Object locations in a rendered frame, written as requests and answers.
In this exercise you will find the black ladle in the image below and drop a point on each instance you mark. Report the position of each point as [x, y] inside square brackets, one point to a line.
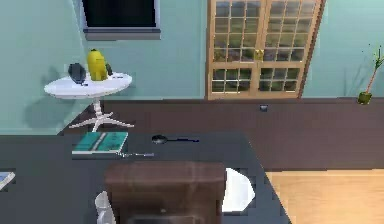
[160, 139]

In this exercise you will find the grey pen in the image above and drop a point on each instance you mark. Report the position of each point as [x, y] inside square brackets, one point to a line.
[136, 154]

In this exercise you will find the white plate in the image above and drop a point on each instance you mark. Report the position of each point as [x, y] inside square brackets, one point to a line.
[237, 190]

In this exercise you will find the small dark green object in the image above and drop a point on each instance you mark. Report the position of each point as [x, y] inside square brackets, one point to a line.
[109, 69]

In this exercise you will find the wooden glazed double door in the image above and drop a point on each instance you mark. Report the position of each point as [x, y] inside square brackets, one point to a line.
[263, 50]

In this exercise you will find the teal book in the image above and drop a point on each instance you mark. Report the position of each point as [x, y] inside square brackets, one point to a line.
[100, 142]

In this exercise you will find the yellow jug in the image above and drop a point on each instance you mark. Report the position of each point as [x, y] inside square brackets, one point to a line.
[96, 65]

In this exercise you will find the dark window with grey sill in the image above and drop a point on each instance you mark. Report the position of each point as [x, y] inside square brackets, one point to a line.
[119, 15]

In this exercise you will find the dark grey round object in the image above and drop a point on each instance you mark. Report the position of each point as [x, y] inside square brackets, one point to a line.
[77, 72]

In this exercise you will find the white chair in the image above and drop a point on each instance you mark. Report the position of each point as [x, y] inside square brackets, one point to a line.
[103, 208]

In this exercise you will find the dark grey table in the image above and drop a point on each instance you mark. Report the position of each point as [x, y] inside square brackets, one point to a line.
[60, 186]

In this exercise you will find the thin potted house plant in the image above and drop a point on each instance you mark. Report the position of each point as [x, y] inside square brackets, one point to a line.
[370, 80]

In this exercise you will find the pale blue book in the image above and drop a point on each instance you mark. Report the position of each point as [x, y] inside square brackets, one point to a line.
[5, 179]

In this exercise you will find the small dark wall socket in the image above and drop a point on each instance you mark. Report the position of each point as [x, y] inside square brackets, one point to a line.
[263, 107]

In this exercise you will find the white round pedestal table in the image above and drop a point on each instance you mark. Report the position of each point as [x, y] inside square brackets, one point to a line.
[90, 88]

